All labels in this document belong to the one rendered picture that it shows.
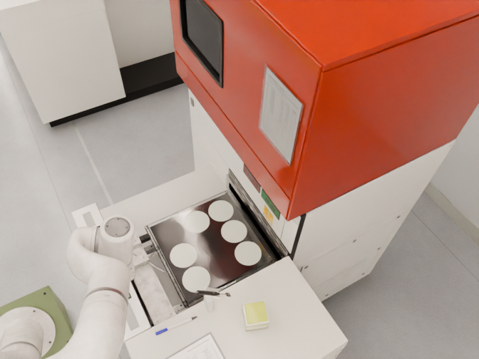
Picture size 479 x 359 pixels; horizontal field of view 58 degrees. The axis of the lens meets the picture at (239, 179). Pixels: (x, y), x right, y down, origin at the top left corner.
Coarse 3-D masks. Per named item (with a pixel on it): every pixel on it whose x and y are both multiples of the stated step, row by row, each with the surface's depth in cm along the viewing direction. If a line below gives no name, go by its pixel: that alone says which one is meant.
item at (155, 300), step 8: (136, 272) 157; (144, 272) 157; (152, 272) 157; (136, 280) 155; (144, 280) 155; (152, 280) 155; (144, 288) 153; (152, 288) 153; (160, 288) 154; (144, 296) 152; (152, 296) 152; (160, 296) 152; (144, 304) 152; (152, 304) 150; (160, 304) 150; (168, 304) 150; (152, 312) 148; (160, 312) 148
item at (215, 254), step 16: (192, 208) 172; (208, 208) 173; (160, 224) 167; (176, 224) 168; (160, 240) 163; (176, 240) 163; (192, 240) 164; (208, 240) 164; (224, 240) 164; (256, 240) 165; (208, 256) 160; (224, 256) 160; (176, 272) 155; (224, 272) 156; (240, 272) 156
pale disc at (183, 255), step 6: (180, 246) 162; (186, 246) 162; (192, 246) 162; (174, 252) 160; (180, 252) 160; (186, 252) 160; (192, 252) 161; (174, 258) 159; (180, 258) 159; (186, 258) 159; (192, 258) 159; (174, 264) 157; (180, 264) 157; (186, 264) 158
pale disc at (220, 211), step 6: (216, 204) 174; (222, 204) 174; (228, 204) 174; (210, 210) 172; (216, 210) 172; (222, 210) 172; (228, 210) 172; (210, 216) 170; (216, 216) 171; (222, 216) 171; (228, 216) 171
